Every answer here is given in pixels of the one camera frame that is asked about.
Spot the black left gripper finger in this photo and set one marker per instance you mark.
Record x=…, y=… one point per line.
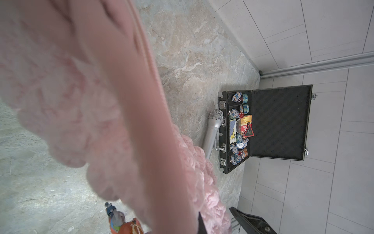
x=201, y=226

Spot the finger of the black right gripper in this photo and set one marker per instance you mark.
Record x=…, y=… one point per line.
x=252, y=224

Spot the colourful keychain decoration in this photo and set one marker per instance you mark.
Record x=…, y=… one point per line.
x=118, y=223

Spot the pink fluffy handbag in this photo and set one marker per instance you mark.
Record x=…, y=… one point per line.
x=81, y=76

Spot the black poker chip case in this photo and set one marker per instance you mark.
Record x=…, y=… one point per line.
x=266, y=123

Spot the silver microphone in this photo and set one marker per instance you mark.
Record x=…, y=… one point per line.
x=214, y=122

